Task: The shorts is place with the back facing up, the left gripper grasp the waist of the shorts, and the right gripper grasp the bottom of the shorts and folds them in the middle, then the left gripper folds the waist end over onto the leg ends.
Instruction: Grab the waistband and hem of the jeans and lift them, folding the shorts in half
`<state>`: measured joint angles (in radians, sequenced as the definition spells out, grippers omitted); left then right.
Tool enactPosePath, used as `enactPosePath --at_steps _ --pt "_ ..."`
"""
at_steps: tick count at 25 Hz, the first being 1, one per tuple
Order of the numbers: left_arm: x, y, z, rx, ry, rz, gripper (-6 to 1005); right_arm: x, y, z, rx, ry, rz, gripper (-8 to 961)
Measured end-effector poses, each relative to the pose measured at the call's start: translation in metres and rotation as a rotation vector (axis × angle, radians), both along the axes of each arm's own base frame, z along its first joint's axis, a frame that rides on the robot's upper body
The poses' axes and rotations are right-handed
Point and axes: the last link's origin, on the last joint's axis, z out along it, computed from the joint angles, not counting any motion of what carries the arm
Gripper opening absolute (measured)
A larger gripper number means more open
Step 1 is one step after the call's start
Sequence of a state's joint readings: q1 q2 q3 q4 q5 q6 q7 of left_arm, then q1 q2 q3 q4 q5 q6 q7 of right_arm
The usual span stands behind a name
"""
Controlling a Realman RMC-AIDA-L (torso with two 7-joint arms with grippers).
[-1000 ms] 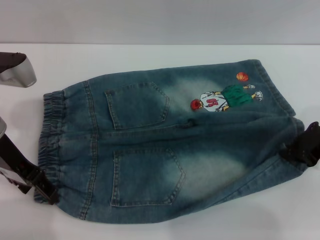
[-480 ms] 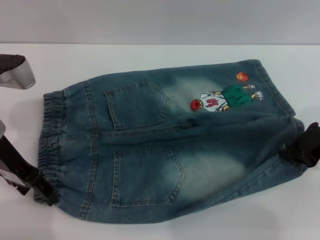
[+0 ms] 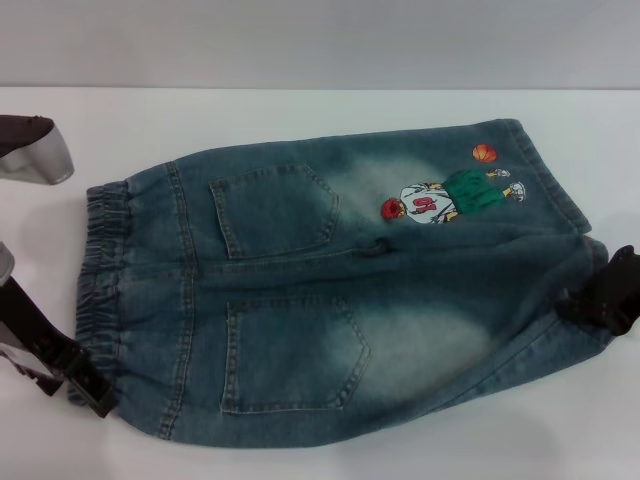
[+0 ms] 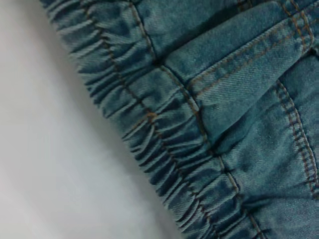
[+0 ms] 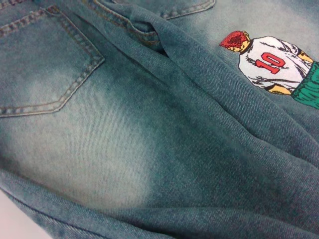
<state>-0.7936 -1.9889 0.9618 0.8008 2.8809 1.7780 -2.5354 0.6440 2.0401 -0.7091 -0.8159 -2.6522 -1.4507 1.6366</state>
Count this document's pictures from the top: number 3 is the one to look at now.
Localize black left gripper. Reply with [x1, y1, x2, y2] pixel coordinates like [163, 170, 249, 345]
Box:
[0, 272, 119, 420]

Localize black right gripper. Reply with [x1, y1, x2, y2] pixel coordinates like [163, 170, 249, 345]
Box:
[556, 244, 640, 337]

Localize blue denim shorts with print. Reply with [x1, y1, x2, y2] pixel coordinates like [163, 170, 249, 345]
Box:
[64, 117, 609, 460]

